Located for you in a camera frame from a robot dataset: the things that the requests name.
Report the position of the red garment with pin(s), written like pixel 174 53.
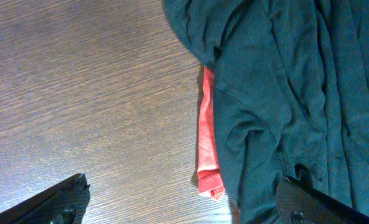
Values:
pixel 210 182

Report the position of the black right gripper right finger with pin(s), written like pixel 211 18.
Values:
pixel 299 204

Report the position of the black garment pile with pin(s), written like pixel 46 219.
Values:
pixel 291 95

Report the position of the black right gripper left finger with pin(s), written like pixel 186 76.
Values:
pixel 63 203

